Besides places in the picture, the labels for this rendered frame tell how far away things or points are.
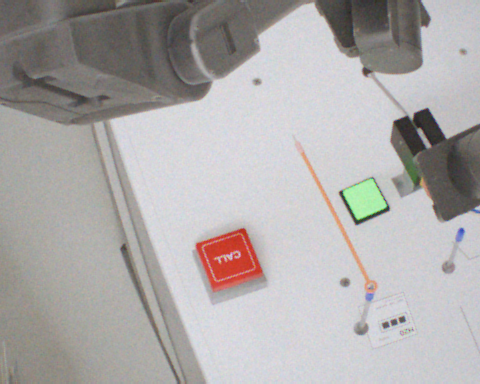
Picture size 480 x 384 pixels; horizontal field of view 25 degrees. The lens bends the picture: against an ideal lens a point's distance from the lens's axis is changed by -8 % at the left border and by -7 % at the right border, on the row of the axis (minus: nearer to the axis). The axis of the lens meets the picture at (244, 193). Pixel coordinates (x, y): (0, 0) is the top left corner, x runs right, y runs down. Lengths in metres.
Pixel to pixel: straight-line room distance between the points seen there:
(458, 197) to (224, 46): 0.44
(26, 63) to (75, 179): 1.67
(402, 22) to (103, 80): 0.45
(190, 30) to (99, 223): 1.68
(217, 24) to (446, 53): 0.69
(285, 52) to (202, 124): 0.13
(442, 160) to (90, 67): 0.52
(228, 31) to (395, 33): 0.35
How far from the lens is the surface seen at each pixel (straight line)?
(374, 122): 1.18
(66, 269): 2.26
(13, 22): 0.53
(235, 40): 0.60
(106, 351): 2.35
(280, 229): 1.12
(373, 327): 1.08
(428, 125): 1.08
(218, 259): 1.07
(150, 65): 0.56
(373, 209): 1.12
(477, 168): 0.92
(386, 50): 0.94
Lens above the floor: 2.06
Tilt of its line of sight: 65 degrees down
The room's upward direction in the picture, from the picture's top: 143 degrees clockwise
